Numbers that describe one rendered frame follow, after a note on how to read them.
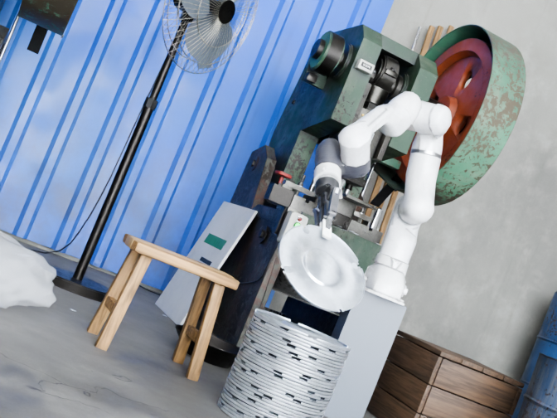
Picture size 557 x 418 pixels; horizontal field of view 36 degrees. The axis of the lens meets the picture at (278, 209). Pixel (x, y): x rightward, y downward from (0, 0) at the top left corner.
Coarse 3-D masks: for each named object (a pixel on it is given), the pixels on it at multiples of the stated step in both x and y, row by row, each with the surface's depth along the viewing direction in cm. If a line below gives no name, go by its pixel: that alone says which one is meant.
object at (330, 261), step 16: (288, 240) 247; (304, 240) 251; (320, 240) 254; (336, 240) 258; (288, 256) 243; (304, 256) 246; (320, 256) 249; (336, 256) 253; (352, 256) 257; (304, 272) 243; (320, 272) 245; (336, 272) 249; (352, 272) 253; (304, 288) 239; (320, 288) 242; (336, 288) 246; (352, 288) 249; (320, 304) 239; (352, 304) 245
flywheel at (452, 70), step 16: (448, 48) 410; (464, 48) 396; (480, 48) 382; (448, 64) 409; (464, 64) 397; (480, 64) 384; (448, 80) 405; (464, 80) 396; (480, 80) 379; (432, 96) 414; (448, 96) 392; (464, 96) 386; (480, 96) 366; (464, 112) 380; (448, 128) 388; (464, 128) 375; (448, 144) 382; (400, 160) 410; (400, 176) 404
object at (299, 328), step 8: (256, 312) 241; (264, 312) 253; (272, 320) 233; (280, 320) 247; (288, 320) 258; (288, 328) 231; (296, 328) 238; (304, 328) 245; (312, 328) 258; (312, 336) 238; (320, 336) 242; (328, 336) 256; (328, 344) 232; (336, 344) 243; (344, 344) 250
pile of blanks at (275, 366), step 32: (256, 320) 246; (256, 352) 234; (288, 352) 232; (320, 352) 231; (256, 384) 231; (288, 384) 229; (320, 384) 233; (256, 416) 232; (288, 416) 230; (320, 416) 240
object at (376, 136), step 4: (364, 108) 378; (364, 112) 373; (368, 112) 373; (360, 116) 372; (376, 132) 376; (372, 136) 375; (376, 136) 376; (380, 136) 376; (372, 140) 375; (376, 140) 376; (372, 144) 375; (376, 144) 376; (372, 148) 376; (372, 152) 376; (372, 156) 376; (364, 176) 375
